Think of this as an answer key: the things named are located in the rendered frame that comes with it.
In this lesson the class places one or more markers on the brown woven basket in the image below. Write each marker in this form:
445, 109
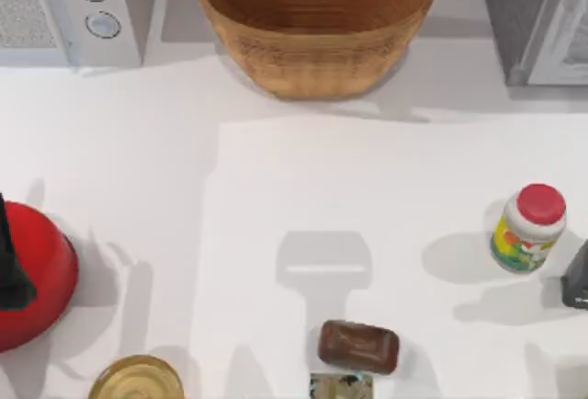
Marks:
317, 49

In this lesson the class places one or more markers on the picture book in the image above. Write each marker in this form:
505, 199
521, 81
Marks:
342, 386

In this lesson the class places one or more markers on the white jar with red lid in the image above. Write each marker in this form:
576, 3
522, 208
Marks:
528, 229

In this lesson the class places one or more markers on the red bowl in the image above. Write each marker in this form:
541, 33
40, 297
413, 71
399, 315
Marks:
48, 275

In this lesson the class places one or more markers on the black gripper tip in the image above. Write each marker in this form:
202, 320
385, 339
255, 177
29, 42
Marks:
11, 270

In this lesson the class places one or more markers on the pale microwave oven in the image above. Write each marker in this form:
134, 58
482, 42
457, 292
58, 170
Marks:
46, 13

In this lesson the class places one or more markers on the black box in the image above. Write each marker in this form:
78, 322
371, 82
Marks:
577, 281

